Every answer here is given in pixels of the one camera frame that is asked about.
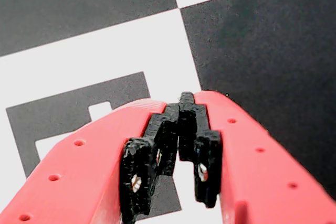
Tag red gripper finger with black pad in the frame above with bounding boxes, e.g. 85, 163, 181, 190
177, 90, 336, 224
0, 99, 181, 224

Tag black white marker checkerboard mat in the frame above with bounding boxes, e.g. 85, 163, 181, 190
0, 0, 336, 224

